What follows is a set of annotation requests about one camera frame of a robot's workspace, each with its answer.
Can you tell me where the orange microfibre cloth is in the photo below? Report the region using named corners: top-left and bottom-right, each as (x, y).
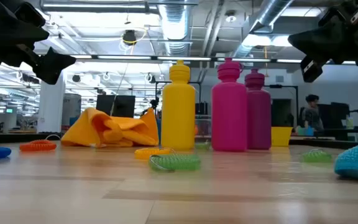
top-left (60, 107), bottom-right (160, 148)

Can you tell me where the person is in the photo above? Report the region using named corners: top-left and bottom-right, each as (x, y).
top-left (300, 94), bottom-right (324, 131)

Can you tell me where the pink plastic sports bottle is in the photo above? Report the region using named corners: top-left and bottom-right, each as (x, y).
top-left (211, 57), bottom-right (248, 152)

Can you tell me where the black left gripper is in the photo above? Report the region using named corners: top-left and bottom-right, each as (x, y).
top-left (0, 0), bottom-right (77, 85)

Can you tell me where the yellow plastic sports bottle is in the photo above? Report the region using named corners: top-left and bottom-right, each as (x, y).
top-left (161, 59), bottom-right (196, 151)

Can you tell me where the clear plastic bin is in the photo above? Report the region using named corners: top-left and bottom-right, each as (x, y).
top-left (194, 114), bottom-right (213, 139)

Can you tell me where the yellow plastic basket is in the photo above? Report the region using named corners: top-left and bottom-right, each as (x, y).
top-left (271, 126), bottom-right (293, 147)

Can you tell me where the blue plastic bin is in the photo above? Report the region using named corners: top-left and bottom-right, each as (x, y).
top-left (156, 118), bottom-right (163, 146)

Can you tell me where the black monitor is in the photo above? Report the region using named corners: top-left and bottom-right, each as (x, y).
top-left (96, 95), bottom-right (136, 118)

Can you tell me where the round silver ceiling duct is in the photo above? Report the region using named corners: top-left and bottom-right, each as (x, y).
top-left (157, 0), bottom-right (194, 57)

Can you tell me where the slanted silver ceiling duct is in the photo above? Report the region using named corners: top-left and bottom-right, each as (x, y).
top-left (233, 0), bottom-right (295, 58)

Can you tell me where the red-orange coil wristband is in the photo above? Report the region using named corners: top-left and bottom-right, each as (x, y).
top-left (19, 139), bottom-right (57, 152)

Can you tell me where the grey cylindrical canister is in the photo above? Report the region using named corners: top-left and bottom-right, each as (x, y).
top-left (62, 93), bottom-right (82, 127)

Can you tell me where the long ceiling light strip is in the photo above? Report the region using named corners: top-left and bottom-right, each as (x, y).
top-left (70, 54), bottom-right (358, 65)

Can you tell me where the yellow-orange coil wristband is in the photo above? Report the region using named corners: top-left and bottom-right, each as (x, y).
top-left (134, 147), bottom-right (172, 161)

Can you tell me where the purple plastic sports bottle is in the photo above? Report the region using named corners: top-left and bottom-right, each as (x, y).
top-left (244, 68), bottom-right (272, 151)

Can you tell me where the black background workstation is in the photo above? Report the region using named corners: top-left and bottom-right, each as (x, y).
top-left (317, 101), bottom-right (358, 141)

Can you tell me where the black ceiling device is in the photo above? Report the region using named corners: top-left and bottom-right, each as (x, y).
top-left (122, 29), bottom-right (137, 46)

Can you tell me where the white pillar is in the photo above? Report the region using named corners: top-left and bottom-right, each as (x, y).
top-left (37, 71), bottom-right (65, 134)

